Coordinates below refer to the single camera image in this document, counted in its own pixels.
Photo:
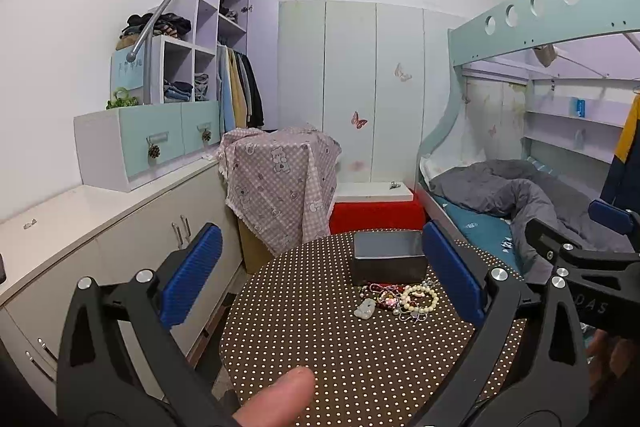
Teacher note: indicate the small blue box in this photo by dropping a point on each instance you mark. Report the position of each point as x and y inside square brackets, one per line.
[579, 108]

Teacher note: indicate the navy and yellow jacket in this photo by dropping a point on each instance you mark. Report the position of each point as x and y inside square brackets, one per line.
[625, 167]

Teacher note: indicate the brown polka-dot tablecloth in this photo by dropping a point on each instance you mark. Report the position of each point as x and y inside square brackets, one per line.
[325, 332]

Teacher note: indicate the faint pink butterfly sticker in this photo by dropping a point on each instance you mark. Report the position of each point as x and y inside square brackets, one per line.
[357, 167]

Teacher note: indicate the teal bunk bed frame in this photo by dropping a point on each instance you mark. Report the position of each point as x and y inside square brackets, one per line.
[500, 32]

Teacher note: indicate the dark clothes pile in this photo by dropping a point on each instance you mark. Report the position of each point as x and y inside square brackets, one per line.
[160, 24]

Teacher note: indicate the pink checked cloth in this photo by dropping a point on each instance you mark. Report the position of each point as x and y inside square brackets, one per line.
[280, 182]

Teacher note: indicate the green potted plant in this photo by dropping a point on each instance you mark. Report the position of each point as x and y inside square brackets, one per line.
[122, 99]

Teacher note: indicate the white box lid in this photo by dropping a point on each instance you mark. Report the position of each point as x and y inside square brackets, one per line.
[370, 192]

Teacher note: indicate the curved metal handrail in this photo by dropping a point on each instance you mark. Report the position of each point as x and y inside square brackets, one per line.
[150, 22]

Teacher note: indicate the white wardrobe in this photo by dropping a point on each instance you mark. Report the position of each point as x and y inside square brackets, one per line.
[350, 57]

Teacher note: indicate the blue bed sheet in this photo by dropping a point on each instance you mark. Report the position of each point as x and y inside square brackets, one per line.
[480, 227]

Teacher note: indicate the small object on cabinet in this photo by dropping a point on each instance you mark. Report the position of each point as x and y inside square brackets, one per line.
[31, 223]

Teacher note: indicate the white low cabinet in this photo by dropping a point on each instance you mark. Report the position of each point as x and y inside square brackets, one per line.
[125, 232]

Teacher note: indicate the pale jade pendant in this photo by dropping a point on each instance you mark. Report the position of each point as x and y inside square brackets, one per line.
[366, 308]

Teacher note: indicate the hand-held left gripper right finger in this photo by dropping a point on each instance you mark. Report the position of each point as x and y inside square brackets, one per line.
[450, 272]

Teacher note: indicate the pine cone drawer knob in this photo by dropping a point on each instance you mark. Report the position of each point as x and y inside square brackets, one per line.
[206, 136]
[154, 152]

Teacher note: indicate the red storage box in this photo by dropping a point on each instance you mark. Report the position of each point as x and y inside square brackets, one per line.
[375, 217]

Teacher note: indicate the lilac stepped shelf unit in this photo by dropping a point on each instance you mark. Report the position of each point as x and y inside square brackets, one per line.
[205, 22]

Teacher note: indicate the grey duvet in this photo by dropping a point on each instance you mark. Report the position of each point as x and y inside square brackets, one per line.
[500, 192]

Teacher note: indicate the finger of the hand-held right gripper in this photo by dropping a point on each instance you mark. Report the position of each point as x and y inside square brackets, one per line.
[612, 214]
[550, 234]

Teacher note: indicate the black metal box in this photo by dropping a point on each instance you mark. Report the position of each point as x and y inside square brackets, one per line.
[390, 269]

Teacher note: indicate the teal drawer unit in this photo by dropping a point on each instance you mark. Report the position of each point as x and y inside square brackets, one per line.
[150, 132]

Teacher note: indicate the lilac bed shelves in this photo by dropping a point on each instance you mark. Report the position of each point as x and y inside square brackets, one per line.
[550, 146]

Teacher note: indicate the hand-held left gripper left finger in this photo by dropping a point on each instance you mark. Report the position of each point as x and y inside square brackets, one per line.
[192, 274]

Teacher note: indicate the person's right hand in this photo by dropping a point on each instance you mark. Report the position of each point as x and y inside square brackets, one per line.
[597, 349]

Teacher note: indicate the black hanging coat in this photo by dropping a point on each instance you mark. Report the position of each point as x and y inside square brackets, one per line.
[255, 97]

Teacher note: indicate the mustard hanging coat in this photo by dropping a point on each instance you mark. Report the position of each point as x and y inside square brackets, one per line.
[239, 92]

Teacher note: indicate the small dark clothes heap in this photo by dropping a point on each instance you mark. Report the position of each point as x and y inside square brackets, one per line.
[229, 13]

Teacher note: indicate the folded grey clothes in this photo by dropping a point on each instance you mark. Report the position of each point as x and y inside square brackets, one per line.
[201, 87]

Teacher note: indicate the folded blue jeans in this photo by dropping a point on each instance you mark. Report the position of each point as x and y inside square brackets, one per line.
[177, 92]

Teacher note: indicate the light blue hanging shirt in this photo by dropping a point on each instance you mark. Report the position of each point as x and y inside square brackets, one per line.
[226, 97]

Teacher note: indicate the cardboard box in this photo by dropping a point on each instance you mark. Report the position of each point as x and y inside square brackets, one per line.
[252, 252]

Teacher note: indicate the beige butterfly sticker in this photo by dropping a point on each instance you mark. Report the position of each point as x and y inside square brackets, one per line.
[402, 73]

